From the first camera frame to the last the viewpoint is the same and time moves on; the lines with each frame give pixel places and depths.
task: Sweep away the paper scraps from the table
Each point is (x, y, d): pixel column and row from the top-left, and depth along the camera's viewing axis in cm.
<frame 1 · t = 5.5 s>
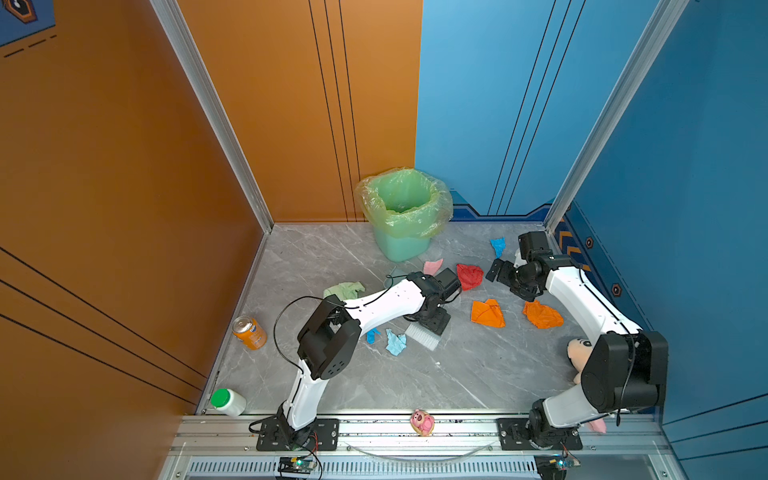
left hand: (430, 318, 88), fingers open
right hand: (496, 281, 88), fingers open
green trash bin with bag: (406, 208, 91), point 26 cm above the table
blue paper scrap far: (499, 246, 115), on the table
orange paper scrap left: (487, 313, 96), on the table
orange paper scrap right: (539, 316, 93), point 3 cm above the table
light cyan paper scrap: (395, 343, 89), point 2 cm above the table
orange soda can: (250, 332, 82), point 11 cm above the table
white bottle green cap: (228, 402, 72), point 9 cm above the table

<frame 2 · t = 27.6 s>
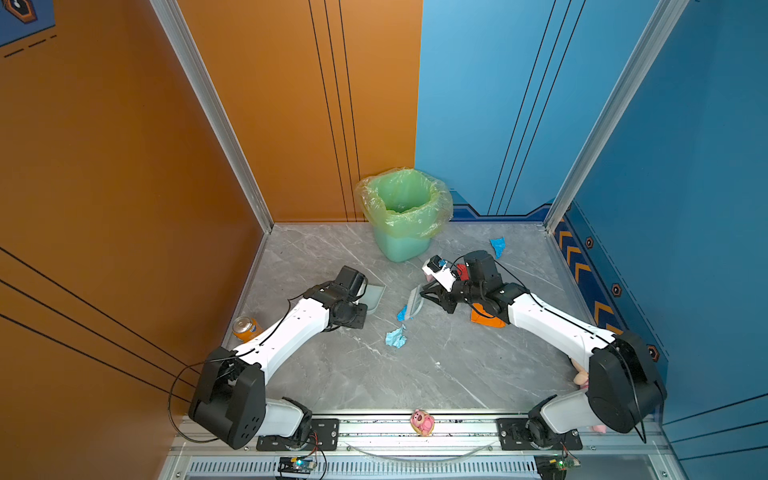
left hand: (357, 313, 86), fingers closed
right hand: (423, 290, 82), fingers closed
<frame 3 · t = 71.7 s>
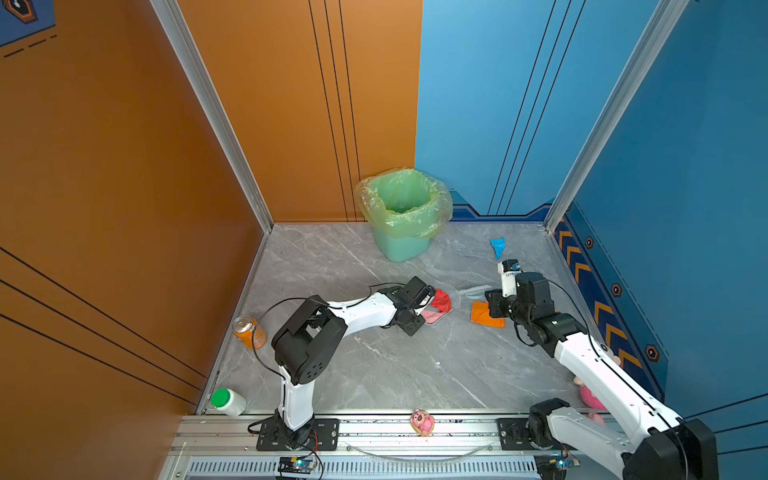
left hand: (414, 317, 93), fingers closed
right hand: (486, 293, 83), fingers closed
red paper scrap: (442, 301, 96), point 4 cm above the table
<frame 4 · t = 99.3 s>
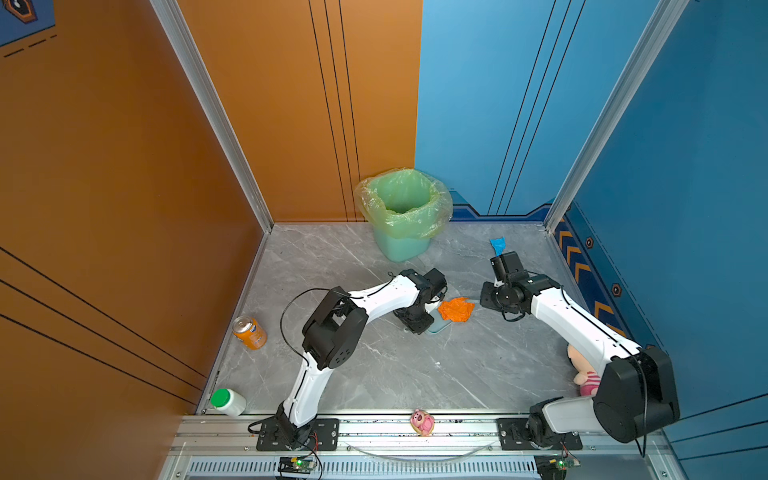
left hand: (417, 325, 92), fingers closed
right hand: (483, 299, 87), fingers closed
